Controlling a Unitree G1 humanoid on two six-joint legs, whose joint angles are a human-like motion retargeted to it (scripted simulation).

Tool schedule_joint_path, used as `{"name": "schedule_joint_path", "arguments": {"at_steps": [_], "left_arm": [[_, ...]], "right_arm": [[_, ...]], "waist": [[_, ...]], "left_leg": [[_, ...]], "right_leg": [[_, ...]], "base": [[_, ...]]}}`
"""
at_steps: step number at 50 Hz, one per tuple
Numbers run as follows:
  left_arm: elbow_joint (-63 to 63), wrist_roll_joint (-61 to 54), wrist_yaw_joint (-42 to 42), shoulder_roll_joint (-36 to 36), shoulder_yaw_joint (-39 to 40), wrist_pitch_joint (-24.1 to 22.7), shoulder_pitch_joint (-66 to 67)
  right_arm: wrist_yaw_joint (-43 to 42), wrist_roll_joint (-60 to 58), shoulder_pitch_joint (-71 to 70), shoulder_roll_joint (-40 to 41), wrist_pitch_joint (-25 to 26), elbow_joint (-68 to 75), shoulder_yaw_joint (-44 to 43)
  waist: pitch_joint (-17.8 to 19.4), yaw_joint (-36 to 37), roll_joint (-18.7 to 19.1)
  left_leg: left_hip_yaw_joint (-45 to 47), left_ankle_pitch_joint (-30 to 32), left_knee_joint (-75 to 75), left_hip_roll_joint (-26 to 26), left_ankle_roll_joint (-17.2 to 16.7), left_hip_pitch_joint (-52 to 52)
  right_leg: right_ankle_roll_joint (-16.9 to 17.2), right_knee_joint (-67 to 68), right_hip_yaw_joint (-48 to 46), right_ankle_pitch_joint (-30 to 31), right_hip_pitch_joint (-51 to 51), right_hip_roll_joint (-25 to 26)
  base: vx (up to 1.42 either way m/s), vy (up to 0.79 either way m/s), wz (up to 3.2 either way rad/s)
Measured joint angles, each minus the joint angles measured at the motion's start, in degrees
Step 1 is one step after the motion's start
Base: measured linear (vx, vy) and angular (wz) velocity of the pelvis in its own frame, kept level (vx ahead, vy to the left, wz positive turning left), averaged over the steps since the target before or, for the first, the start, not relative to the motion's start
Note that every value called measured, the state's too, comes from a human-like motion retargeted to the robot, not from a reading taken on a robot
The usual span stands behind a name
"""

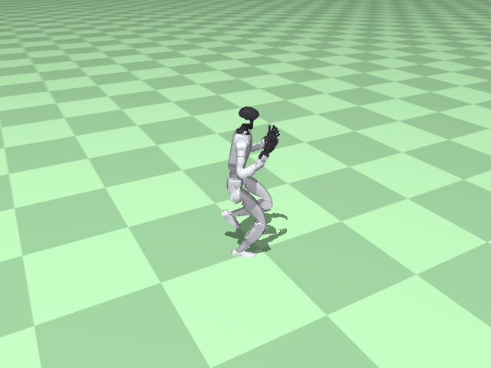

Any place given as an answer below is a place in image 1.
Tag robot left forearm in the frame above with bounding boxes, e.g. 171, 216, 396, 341
251, 139, 267, 152

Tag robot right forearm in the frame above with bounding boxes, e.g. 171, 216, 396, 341
239, 154, 268, 178

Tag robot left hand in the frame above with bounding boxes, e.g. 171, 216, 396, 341
263, 125, 280, 142

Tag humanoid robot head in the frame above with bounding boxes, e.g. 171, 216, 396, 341
236, 107, 259, 135

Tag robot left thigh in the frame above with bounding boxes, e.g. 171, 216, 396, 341
242, 176, 273, 210

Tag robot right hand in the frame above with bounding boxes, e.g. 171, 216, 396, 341
259, 133, 278, 159

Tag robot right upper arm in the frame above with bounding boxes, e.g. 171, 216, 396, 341
236, 139, 248, 179

